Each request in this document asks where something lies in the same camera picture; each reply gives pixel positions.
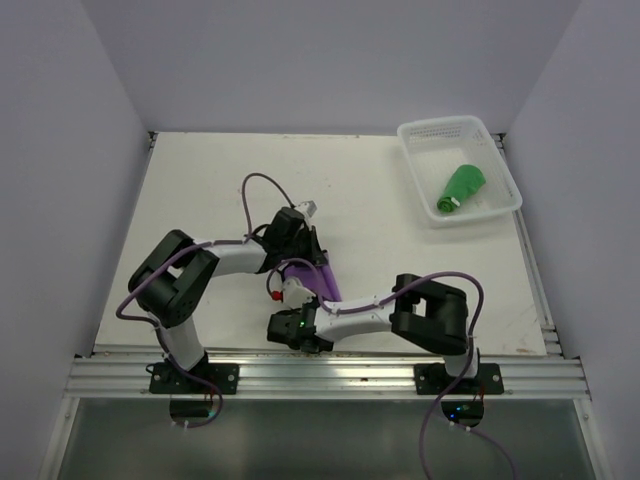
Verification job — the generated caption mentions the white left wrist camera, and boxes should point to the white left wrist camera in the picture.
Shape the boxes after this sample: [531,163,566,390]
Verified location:
[294,200,317,221]

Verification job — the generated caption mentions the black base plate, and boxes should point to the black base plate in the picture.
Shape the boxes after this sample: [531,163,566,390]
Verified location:
[413,363,505,396]
[145,362,240,395]

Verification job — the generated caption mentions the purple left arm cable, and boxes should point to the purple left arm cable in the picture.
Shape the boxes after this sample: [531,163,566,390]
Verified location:
[115,172,301,426]

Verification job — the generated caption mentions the green microfiber towel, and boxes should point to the green microfiber towel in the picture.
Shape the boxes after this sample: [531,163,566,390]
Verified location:
[436,164,486,214]

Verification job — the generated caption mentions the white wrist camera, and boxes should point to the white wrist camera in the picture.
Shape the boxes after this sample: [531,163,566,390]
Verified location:
[294,200,317,221]
[282,277,316,309]

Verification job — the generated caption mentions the aluminium mounting rail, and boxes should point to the aluminium mounting rail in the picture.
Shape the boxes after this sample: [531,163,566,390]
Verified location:
[64,349,590,400]

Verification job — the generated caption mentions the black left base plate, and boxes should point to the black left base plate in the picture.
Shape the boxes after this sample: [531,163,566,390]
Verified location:
[145,362,240,395]

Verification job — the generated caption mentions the black and purple towel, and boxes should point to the black and purple towel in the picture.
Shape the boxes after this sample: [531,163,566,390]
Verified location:
[282,250,342,302]

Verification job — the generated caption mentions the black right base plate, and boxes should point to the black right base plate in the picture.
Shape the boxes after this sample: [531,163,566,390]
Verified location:
[413,363,505,396]

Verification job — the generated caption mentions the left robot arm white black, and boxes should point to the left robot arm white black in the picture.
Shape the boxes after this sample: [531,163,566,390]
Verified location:
[116,202,340,393]

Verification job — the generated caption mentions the white plastic basket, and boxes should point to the white plastic basket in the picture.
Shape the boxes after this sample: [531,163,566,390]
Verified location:
[397,115,523,227]

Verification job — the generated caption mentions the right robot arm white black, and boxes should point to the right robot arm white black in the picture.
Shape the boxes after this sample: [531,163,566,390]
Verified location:
[267,271,485,393]

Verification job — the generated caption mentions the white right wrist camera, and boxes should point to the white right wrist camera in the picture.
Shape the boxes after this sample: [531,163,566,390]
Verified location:
[282,277,316,309]

